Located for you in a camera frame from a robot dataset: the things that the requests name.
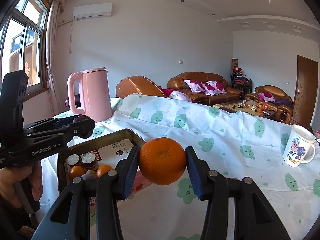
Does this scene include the white cartoon mug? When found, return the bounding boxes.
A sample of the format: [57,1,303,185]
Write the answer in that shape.
[283,125,316,167]

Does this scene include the white green patterned tablecloth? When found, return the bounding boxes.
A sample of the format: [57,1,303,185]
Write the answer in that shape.
[37,93,320,240]

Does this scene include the large orange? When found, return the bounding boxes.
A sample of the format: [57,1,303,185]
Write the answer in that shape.
[139,137,187,185]

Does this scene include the pink floral pillow right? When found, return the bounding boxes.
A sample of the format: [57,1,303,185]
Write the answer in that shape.
[203,81,226,96]

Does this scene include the black stacked chairs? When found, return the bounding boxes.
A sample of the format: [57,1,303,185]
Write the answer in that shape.
[231,66,253,94]

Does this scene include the brown leather near sofa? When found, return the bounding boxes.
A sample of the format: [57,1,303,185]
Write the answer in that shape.
[116,76,165,99]

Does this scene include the wooden door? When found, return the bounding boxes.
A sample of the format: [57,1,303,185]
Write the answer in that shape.
[292,55,318,128]

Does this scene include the curtain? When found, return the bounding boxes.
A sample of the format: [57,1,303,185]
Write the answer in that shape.
[45,0,65,115]

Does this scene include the white air conditioner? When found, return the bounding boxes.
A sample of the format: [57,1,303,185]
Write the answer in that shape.
[73,3,113,20]

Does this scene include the pink floral pillow left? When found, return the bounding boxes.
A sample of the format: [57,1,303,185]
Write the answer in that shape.
[184,80,206,94]

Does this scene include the brown leather armchair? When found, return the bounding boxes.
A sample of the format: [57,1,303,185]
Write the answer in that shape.
[245,85,293,124]

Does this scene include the small yellow-brown longan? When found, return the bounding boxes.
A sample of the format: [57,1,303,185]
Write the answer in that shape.
[86,170,97,176]

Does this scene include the window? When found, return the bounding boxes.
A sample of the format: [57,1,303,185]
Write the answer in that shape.
[1,0,48,94]

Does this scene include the pink floral pillow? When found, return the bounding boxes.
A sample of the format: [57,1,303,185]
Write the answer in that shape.
[203,81,226,96]
[184,80,206,94]

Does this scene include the pink tin box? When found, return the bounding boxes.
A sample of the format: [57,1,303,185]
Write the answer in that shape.
[56,128,153,205]

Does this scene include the small tangerine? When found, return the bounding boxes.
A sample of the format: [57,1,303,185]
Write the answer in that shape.
[68,165,86,180]
[96,165,113,178]

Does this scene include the coffee table with items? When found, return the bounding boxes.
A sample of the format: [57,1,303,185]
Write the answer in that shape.
[213,100,277,119]

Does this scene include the armchair pink pillow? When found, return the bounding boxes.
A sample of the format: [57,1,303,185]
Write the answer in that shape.
[258,92,276,102]

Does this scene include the pink electric kettle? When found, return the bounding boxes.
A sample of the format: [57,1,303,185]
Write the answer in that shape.
[67,67,112,122]

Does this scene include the person's left hand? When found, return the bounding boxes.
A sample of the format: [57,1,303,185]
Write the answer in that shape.
[0,161,43,209]

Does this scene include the brown leather long sofa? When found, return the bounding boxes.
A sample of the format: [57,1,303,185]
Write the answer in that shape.
[167,72,244,106]

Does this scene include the paper booklet in tin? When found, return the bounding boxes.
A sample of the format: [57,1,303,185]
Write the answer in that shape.
[91,139,133,167]

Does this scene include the dark purple passion fruit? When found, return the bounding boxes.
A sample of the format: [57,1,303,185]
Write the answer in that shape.
[80,173,98,181]

